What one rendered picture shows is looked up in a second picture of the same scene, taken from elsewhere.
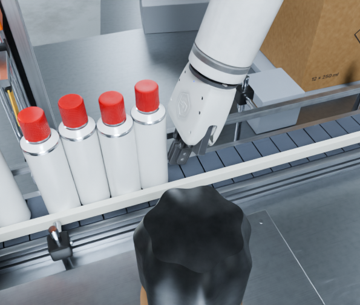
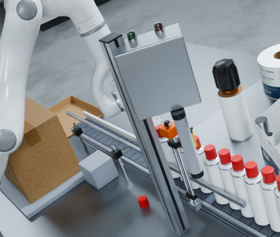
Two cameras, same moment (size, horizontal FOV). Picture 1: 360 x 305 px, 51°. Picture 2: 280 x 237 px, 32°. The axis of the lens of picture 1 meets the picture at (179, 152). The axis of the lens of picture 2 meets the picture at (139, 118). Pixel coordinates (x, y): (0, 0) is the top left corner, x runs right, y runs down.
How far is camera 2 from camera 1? 1.61 m
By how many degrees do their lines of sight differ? 75
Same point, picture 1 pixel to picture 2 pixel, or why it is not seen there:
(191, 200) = (218, 64)
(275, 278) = (201, 131)
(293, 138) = (126, 151)
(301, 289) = (201, 125)
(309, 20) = (60, 140)
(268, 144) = (134, 155)
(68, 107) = not seen: hidden behind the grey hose
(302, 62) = (72, 157)
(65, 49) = not seen: outside the picture
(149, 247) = (231, 65)
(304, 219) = not seen: hidden behind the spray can
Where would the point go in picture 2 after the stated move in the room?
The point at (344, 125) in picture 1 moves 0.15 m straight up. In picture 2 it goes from (110, 142) to (98, 112)
